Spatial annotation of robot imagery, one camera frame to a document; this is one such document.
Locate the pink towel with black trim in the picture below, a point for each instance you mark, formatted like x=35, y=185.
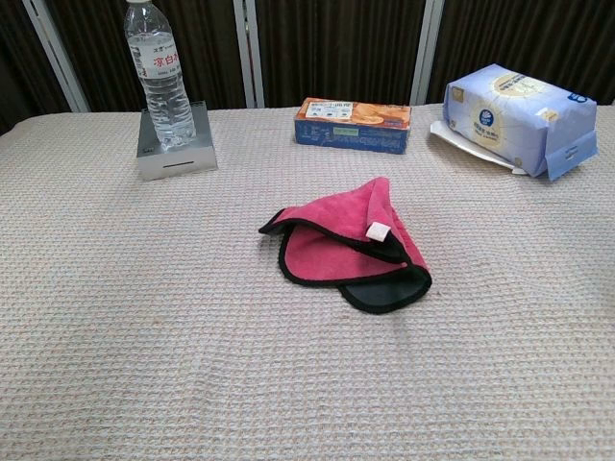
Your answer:
x=336, y=211

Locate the orange and blue biscuit box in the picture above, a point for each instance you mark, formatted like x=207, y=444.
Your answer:
x=351, y=137

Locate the silver metal box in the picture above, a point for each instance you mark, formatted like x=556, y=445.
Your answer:
x=178, y=165

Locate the beige woven tablecloth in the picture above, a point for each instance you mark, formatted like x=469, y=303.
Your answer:
x=144, y=312

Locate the dark pleated curtain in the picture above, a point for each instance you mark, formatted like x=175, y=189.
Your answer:
x=336, y=48

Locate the clear plastic water bottle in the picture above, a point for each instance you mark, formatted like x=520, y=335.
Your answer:
x=163, y=96

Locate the pale blue tissue pack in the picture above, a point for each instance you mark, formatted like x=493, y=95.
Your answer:
x=519, y=125

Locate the white frame post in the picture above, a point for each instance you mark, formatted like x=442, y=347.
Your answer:
x=425, y=57
x=250, y=72
x=57, y=57

